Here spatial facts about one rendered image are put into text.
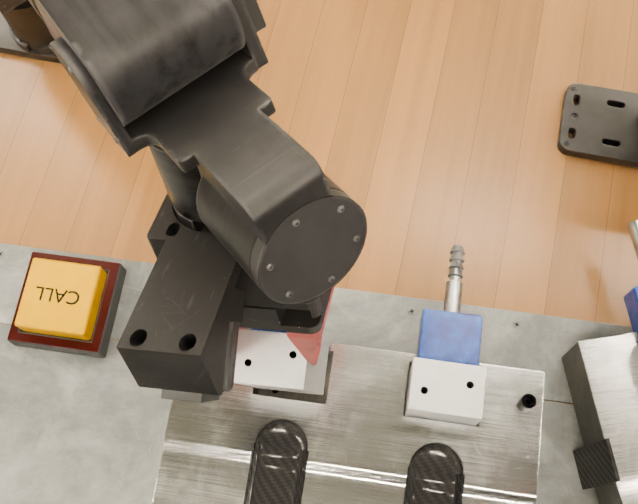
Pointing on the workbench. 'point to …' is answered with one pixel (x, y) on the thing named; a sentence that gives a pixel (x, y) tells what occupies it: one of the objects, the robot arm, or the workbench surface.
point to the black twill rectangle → (596, 464)
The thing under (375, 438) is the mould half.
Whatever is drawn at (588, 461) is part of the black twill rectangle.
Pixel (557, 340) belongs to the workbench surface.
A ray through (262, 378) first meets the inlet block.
